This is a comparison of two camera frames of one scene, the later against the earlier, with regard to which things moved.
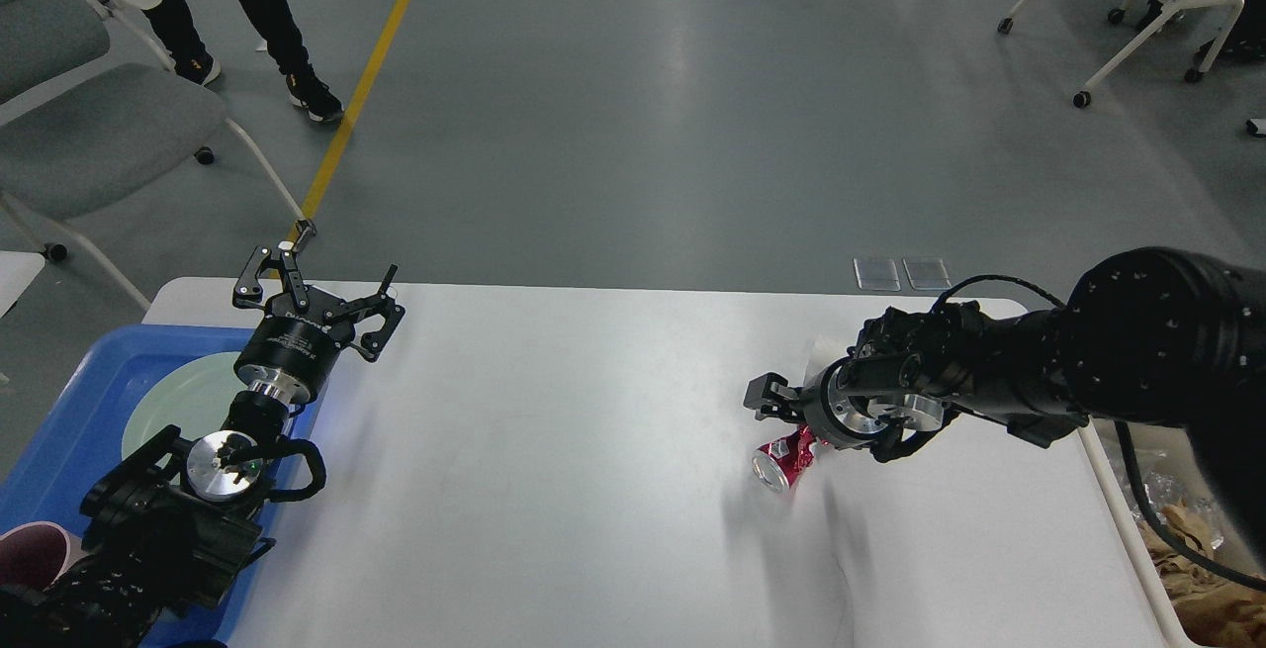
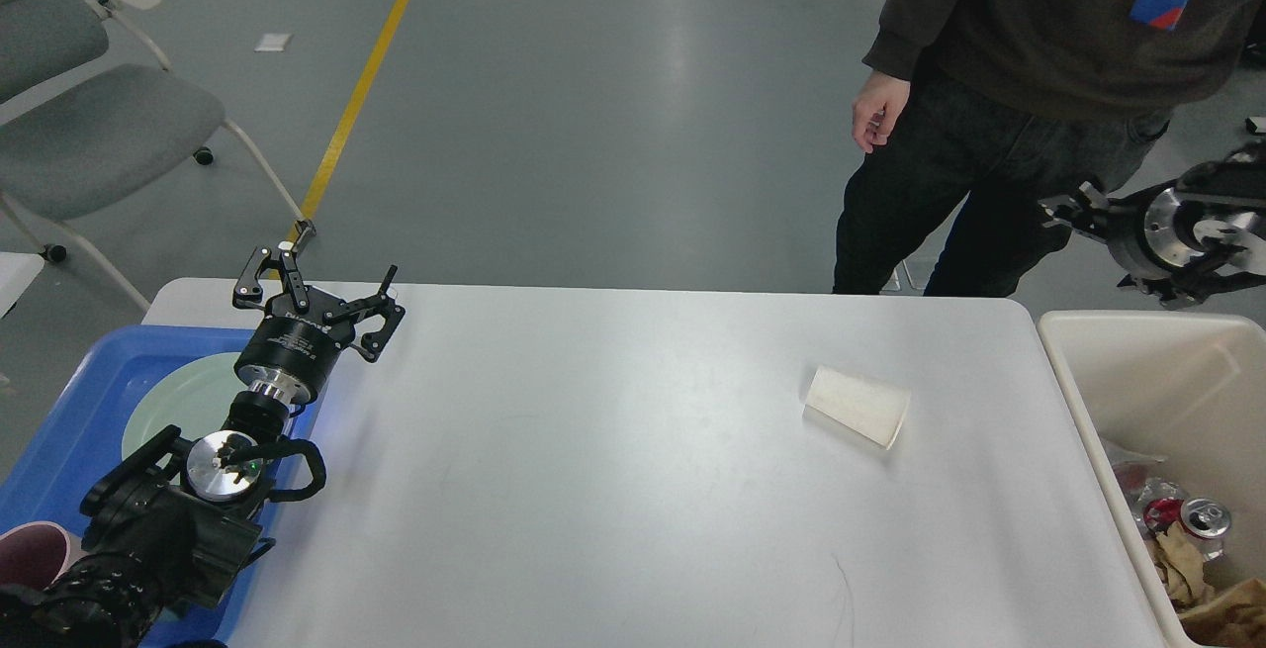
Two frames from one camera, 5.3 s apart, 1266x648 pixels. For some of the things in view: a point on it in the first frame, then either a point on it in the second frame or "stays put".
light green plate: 192,397 stays put
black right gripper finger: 772,399 → 1079,210
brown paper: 1187,524 → 1184,565
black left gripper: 283,361 stays put
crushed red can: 778,462 → 1206,520
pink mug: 37,554 stays put
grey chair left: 91,111 stays put
